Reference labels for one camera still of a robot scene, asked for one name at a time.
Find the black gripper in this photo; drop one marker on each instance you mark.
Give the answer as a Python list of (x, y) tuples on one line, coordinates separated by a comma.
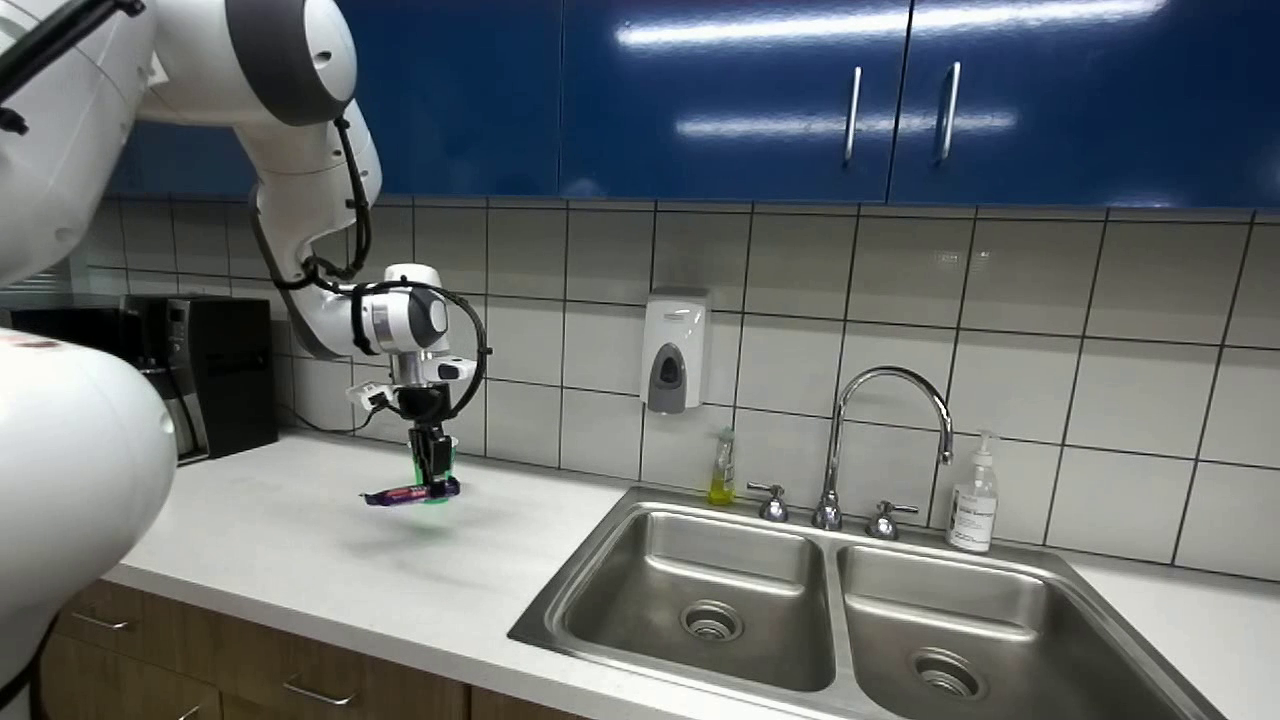
[(424, 410)]

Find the purple protein snack bar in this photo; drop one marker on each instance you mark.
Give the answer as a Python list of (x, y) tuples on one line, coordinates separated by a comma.
[(402, 498)]

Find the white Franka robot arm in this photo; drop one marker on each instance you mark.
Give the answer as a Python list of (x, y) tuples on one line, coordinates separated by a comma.
[(81, 452)]

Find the steel sink drain strainer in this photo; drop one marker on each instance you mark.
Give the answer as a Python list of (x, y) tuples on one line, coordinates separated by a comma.
[(944, 672), (709, 621)]

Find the stainless steel double sink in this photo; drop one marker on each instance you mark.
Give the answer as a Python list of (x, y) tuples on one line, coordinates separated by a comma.
[(801, 615)]

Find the green plastic cup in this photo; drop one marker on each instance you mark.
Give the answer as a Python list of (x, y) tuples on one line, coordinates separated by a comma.
[(459, 483)]

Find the black coffee maker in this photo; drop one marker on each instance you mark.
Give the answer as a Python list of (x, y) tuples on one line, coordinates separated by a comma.
[(226, 373)]

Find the wooden drawer front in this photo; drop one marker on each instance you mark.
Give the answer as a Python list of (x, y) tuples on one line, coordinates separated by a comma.
[(145, 628), (266, 663)]

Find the yellow-green dish soap bottle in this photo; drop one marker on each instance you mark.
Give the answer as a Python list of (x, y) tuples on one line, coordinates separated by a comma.
[(721, 478)]

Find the blue cabinet door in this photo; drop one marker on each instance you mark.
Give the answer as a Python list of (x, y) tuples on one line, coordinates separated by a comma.
[(732, 94), (466, 94), (1104, 104)]

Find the chrome gooseneck faucet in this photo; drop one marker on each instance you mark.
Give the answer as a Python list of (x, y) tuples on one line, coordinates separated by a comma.
[(853, 400)]

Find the clear pump soap bottle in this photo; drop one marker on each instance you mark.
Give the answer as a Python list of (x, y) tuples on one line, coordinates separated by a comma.
[(973, 507)]

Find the wrist camera on white mount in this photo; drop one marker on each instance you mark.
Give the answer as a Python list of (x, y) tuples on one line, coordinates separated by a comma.
[(461, 369)]

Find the white wall soap dispenser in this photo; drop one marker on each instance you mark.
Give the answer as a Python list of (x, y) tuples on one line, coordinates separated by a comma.
[(672, 351)]

